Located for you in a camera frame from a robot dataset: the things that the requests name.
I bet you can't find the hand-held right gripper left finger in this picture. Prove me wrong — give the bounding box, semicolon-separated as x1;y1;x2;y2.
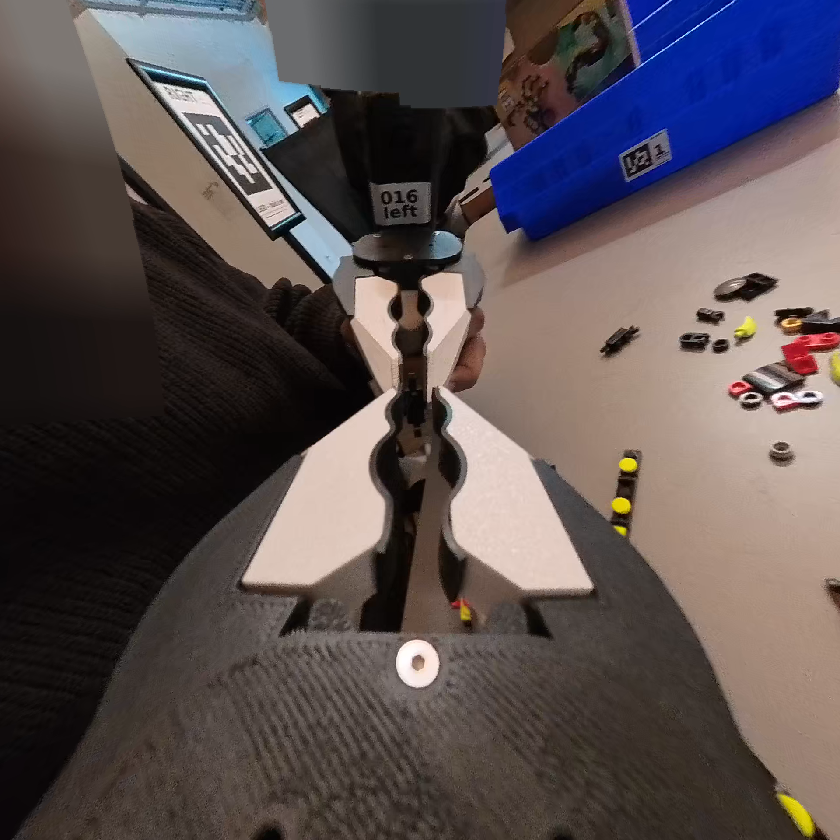
239;387;404;596

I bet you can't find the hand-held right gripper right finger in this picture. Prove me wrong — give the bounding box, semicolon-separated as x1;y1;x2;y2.
432;387;596;601

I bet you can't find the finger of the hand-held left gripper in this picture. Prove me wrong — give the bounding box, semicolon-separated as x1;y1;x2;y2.
353;276;404;395
423;271;473;389

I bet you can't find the black lego clip bar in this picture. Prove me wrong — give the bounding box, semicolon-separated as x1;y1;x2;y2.
402;371;429;455

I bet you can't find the black yellow lego spider model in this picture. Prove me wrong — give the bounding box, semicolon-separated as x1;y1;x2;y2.
451;449;840;837

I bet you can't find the person's left forearm black sleeve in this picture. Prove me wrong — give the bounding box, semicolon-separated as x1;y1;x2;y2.
262;276;375;408

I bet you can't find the printed cardboard lego box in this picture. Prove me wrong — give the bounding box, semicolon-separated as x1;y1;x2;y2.
495;0;641;148

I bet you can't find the pile of loose lego pieces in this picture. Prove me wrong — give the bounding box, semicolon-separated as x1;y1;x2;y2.
679;272;840;414

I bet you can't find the person's left hand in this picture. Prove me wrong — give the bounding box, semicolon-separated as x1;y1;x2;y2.
445;305;488;395

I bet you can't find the black office chair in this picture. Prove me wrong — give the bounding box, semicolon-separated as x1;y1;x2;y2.
262;112;368;245

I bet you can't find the small framed teal picture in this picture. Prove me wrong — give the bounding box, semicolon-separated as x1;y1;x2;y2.
246;107;290;147

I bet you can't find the blue plastic bin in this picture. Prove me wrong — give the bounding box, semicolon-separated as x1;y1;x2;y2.
489;0;840;240

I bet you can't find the framed wall poster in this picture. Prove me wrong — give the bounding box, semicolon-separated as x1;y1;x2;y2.
126;58;306;240

